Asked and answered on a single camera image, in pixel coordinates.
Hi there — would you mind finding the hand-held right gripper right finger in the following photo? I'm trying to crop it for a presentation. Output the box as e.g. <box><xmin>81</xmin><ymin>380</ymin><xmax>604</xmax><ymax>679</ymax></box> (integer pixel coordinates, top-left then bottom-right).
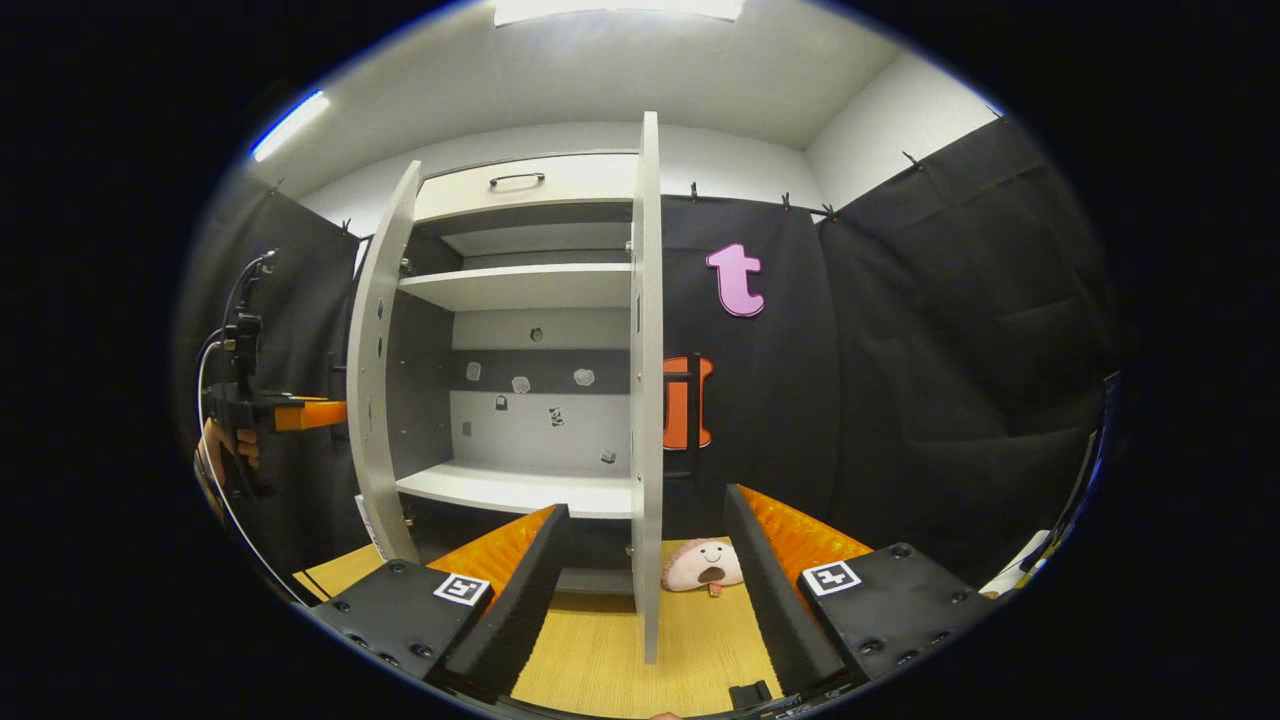
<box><xmin>722</xmin><ymin>484</ymin><xmax>1001</xmax><ymax>698</ymax></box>

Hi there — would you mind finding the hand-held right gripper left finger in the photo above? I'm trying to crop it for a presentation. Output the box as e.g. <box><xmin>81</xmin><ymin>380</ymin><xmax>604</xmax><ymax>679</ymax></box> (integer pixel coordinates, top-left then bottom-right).
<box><xmin>310</xmin><ymin>503</ymin><xmax>571</xmax><ymax>701</ymax></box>

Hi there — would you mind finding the beige cabinet door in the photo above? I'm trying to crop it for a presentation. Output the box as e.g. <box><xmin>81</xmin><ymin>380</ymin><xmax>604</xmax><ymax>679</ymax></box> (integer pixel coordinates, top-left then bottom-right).
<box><xmin>629</xmin><ymin>111</ymin><xmax>703</xmax><ymax>665</ymax></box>
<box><xmin>327</xmin><ymin>160</ymin><xmax>426</xmax><ymax>564</ymax></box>

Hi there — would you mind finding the beige double-door shoe cabinet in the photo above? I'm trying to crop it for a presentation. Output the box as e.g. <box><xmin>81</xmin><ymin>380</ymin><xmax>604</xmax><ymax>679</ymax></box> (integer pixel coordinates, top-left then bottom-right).
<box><xmin>385</xmin><ymin>150</ymin><xmax>646</xmax><ymax>598</ymax></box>

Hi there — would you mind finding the white cabinet shelf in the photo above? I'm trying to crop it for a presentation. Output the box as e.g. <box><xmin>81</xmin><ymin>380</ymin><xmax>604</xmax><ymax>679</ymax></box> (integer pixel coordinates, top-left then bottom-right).
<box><xmin>398</xmin><ymin>263</ymin><xmax>635</xmax><ymax>313</ymax></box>
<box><xmin>396</xmin><ymin>460</ymin><xmax>635</xmax><ymax>521</ymax></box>
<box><xmin>440</xmin><ymin>222</ymin><xmax>634</xmax><ymax>259</ymax></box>

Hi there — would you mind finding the pink plush toy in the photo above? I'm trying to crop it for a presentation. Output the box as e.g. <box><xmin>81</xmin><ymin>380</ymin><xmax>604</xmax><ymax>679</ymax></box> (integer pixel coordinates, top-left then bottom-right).
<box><xmin>661</xmin><ymin>537</ymin><xmax>745</xmax><ymax>598</ymax></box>

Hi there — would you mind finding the black backdrop cloth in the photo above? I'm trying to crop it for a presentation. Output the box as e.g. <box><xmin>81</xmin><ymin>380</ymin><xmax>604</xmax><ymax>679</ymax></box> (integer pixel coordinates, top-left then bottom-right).
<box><xmin>175</xmin><ymin>115</ymin><xmax>1116</xmax><ymax>601</ymax></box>

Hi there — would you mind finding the small ceiling light panel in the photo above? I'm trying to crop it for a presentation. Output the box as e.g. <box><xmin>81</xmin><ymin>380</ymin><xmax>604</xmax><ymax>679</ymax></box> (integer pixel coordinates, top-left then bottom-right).
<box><xmin>249</xmin><ymin>89</ymin><xmax>332</xmax><ymax>163</ymax></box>

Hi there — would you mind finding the large ceiling light panel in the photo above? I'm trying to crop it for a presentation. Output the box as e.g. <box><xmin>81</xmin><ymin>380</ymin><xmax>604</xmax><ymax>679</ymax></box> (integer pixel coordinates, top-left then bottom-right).
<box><xmin>492</xmin><ymin>0</ymin><xmax>747</xmax><ymax>27</ymax></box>

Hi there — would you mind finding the thin gripper cable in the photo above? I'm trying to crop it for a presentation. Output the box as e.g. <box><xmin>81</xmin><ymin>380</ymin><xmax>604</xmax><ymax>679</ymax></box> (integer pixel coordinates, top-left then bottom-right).
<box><xmin>194</xmin><ymin>252</ymin><xmax>303</xmax><ymax>607</ymax></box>

